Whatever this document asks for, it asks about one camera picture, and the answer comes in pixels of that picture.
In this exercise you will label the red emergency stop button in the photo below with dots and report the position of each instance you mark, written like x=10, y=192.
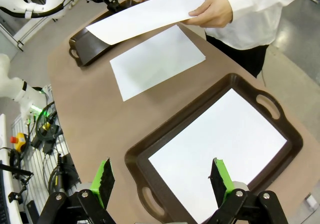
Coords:
x=16, y=139

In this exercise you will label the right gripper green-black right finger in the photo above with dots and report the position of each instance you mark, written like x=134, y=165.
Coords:
x=221, y=181

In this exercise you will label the person's left hand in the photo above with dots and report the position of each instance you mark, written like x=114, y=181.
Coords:
x=215, y=13

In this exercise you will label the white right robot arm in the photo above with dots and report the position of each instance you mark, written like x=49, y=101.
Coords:
x=27, y=96

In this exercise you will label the person in white shirt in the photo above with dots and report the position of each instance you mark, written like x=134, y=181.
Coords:
x=252, y=31

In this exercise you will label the black handheld controller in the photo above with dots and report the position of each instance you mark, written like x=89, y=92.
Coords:
x=58, y=181

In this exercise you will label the grey handheld enabling switch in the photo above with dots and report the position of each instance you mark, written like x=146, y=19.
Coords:
x=46, y=127

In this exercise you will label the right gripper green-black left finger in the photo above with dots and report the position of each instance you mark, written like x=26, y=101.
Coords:
x=106, y=184

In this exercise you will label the person's left forearm white sleeve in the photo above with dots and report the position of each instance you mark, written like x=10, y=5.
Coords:
x=262, y=3

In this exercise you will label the white A4 paper sheet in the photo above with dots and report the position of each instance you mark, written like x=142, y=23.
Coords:
x=155, y=63
x=140, y=18
x=212, y=138

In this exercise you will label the small grey box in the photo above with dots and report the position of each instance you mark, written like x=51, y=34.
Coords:
x=311, y=201

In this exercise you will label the dark brown serving tray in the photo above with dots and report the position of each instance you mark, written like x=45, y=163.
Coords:
x=136, y=160
x=90, y=48

